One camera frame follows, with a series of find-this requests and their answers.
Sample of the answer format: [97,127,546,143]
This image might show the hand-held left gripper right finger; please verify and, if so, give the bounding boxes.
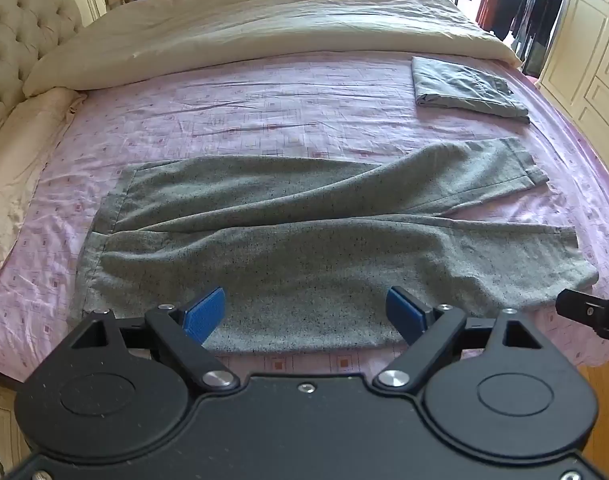
[373,286,546,392]

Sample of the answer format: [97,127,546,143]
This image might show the cream duvet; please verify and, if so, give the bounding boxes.
[22,0,524,98]

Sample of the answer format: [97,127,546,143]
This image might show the cream pillow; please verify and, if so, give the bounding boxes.
[0,87,88,272]

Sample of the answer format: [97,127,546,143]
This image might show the grey speckled pants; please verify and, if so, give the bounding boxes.
[82,136,600,356]

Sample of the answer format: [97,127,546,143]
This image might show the bed with pink sheet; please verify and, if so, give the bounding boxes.
[0,50,609,386]

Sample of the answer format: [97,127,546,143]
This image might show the cream tufted headboard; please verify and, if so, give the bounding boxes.
[0,0,108,141]

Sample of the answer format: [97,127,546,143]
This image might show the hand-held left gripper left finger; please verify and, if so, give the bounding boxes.
[68,287,241,392]

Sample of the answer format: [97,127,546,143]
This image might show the folded grey garment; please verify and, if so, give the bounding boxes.
[411,56,531,124]

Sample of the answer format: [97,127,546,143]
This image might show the cream wardrobe doors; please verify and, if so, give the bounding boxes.
[537,0,609,193]

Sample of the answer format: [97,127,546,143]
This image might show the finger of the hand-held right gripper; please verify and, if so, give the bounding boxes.
[555,287,609,347]

